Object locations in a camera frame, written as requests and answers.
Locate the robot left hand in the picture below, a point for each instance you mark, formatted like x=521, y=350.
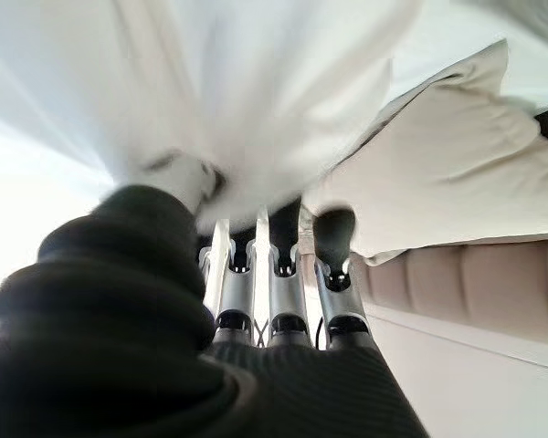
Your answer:
x=119, y=328

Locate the white duvet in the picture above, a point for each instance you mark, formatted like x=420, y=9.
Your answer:
x=210, y=91

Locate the white bed sheet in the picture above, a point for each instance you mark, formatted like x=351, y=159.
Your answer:
x=484, y=27

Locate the beige pillow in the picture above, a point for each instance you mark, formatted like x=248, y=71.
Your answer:
x=452, y=173

